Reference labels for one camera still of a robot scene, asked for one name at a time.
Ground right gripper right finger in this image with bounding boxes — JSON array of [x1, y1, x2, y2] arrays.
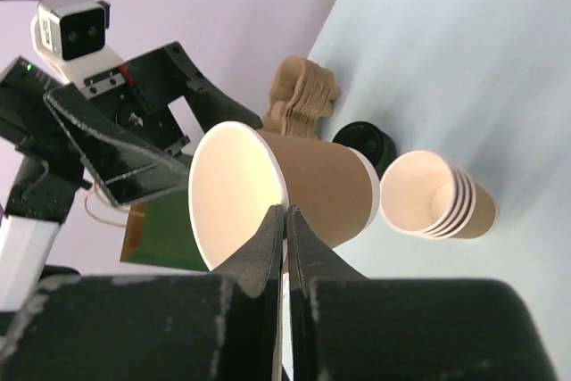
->
[[285, 207, 556, 380]]

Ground green paper bag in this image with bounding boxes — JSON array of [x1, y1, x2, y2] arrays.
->
[[120, 190, 208, 272]]

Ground brown pulp cup carriers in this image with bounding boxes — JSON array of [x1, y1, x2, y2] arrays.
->
[[262, 56, 341, 139]]

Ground brown paper cup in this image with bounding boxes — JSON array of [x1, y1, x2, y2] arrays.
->
[[188, 121, 380, 269]]

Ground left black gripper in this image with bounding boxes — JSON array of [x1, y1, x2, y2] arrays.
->
[[44, 42, 263, 207]]

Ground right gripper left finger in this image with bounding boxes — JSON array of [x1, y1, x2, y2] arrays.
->
[[1, 206, 285, 380]]

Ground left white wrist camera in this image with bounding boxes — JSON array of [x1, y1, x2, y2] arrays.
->
[[30, 0, 123, 94]]

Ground stack of black lids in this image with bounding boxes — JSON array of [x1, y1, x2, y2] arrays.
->
[[333, 121, 397, 178]]

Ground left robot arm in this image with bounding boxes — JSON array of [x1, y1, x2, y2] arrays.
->
[[1, 42, 261, 311]]

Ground stack of brown paper cups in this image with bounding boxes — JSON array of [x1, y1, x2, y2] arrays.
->
[[379, 151, 497, 240]]

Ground brown paper bag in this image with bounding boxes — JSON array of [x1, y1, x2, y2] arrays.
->
[[82, 179, 148, 261]]

